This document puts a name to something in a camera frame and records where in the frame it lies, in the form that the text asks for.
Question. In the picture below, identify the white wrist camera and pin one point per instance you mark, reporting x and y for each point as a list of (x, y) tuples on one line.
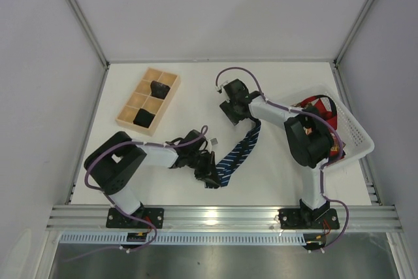
[(220, 87), (213, 142)]

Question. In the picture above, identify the rolled black tie upper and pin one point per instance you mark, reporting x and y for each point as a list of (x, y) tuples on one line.
[(159, 90)]

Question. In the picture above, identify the wooden compartment organizer box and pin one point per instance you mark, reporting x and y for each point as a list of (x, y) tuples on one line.
[(141, 98)]

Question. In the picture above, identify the gold patterned tie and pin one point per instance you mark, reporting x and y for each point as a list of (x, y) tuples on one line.
[(337, 150)]

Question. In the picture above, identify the right aluminium frame post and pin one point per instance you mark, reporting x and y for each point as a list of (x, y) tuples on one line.
[(355, 28)]

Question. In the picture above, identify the aluminium mounting rail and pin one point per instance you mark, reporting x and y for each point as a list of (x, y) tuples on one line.
[(362, 219)]

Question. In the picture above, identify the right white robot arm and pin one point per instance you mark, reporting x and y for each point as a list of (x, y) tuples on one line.
[(308, 136)]

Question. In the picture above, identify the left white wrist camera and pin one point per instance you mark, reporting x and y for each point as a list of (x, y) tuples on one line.
[(213, 142)]

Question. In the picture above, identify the navy blue striped tie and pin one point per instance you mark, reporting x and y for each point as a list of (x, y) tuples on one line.
[(235, 158)]

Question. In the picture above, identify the rolled black tie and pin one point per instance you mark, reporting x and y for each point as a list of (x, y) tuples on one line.
[(143, 118), (159, 90)]

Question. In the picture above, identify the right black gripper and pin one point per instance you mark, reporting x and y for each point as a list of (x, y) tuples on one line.
[(234, 111)]

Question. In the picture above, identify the white slotted cable duct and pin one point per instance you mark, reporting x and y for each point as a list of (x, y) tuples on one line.
[(186, 238)]

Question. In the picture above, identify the left aluminium frame post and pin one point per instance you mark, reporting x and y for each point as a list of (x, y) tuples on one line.
[(85, 26)]

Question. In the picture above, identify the red tie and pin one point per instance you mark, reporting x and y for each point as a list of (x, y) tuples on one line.
[(326, 107)]

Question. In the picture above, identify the rolled black tie lower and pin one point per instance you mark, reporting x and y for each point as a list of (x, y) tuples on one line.
[(143, 118)]

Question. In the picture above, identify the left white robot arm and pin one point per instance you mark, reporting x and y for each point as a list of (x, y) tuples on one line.
[(110, 168)]

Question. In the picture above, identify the white plastic basket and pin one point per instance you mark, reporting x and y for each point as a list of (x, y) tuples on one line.
[(357, 142)]

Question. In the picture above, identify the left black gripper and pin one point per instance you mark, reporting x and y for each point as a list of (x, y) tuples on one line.
[(205, 166)]

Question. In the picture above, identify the aluminium frame post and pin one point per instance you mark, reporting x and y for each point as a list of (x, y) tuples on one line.
[(355, 28), (85, 26)]

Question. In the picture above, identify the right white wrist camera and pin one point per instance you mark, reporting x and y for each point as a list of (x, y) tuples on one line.
[(220, 87)]

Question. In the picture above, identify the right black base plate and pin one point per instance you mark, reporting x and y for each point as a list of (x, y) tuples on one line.
[(300, 219)]

